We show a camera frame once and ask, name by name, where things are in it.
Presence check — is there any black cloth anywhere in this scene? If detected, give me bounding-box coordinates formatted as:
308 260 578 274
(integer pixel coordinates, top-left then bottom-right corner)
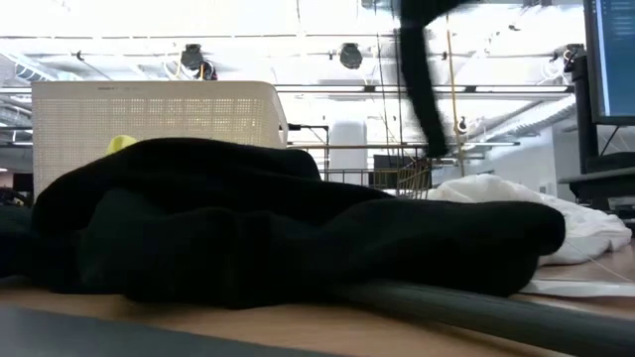
0 137 567 309

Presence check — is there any white cloth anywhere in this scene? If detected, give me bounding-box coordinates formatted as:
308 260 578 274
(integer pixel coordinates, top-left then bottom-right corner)
427 173 634 267

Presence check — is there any black round ceiling lamp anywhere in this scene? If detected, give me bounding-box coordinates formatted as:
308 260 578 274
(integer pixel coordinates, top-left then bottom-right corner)
338 42 364 71
180 43 205 71

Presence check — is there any black red hanging device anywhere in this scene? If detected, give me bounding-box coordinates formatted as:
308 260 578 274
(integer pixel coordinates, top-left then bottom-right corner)
196 59 219 82

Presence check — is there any white perforated plastic bin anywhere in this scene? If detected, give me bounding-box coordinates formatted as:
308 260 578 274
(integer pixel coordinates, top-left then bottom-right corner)
30 80 290 194

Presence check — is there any yellow cloth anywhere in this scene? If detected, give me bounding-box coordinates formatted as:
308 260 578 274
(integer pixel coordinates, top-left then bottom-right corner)
103 134 136 157

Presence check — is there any black monitor stand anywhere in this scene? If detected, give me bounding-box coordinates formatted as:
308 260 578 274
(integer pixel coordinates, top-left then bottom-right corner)
570 53 635 175

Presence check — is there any white paper sheet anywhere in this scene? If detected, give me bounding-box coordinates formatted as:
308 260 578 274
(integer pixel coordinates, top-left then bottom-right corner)
518 278 635 299

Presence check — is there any grey side desk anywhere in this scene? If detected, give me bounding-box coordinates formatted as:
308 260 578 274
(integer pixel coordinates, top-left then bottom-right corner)
559 166 635 212

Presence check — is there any computer monitor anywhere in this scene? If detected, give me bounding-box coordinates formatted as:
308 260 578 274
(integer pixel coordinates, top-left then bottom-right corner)
582 0 635 126

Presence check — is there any wire basket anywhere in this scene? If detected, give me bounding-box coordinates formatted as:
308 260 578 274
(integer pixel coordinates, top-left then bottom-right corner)
287 143 440 199

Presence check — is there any yellow cable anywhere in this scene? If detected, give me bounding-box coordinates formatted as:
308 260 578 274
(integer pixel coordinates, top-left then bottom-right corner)
443 0 468 179

